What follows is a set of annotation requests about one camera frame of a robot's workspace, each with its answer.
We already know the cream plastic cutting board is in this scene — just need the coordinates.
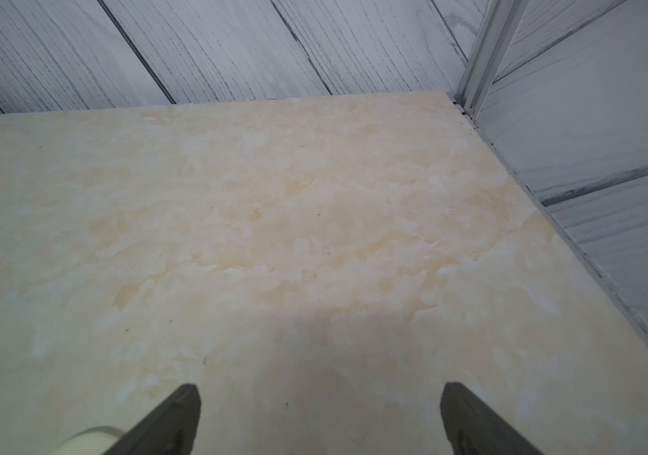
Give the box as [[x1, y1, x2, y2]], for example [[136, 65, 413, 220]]
[[50, 426, 125, 455]]

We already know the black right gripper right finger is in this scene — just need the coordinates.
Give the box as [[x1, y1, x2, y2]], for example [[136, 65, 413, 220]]
[[440, 382, 542, 455]]

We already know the aluminium right frame post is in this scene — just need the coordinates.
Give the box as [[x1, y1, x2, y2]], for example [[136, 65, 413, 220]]
[[455, 0, 530, 119]]

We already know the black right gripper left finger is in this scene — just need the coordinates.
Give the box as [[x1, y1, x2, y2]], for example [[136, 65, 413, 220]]
[[104, 383, 202, 455]]

